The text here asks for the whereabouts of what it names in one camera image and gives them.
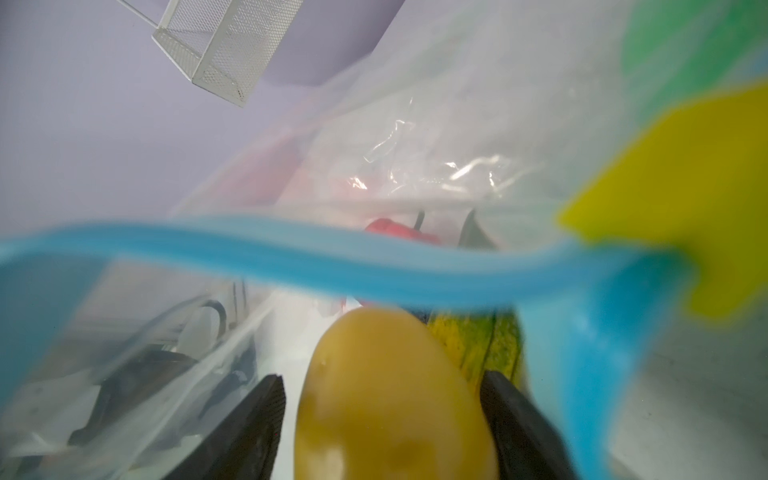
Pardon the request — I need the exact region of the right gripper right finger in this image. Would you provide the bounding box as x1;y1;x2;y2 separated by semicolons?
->
480;371;576;480

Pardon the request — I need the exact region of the white mesh two-tier shelf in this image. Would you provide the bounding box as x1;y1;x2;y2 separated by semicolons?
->
120;0;302;107

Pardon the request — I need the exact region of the red toy pepper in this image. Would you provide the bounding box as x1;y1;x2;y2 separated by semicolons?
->
344;217;442;310

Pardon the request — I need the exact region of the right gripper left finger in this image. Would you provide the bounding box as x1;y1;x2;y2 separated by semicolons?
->
164;374;286;480

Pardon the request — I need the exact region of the orange yellow toy corn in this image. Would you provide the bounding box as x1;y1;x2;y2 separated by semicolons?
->
427;310;527;395

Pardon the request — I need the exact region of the clear zip top bag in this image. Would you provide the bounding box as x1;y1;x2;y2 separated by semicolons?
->
1;1;767;479

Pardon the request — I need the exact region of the yellow toy potato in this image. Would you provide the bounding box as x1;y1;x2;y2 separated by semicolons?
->
293;307;499;479

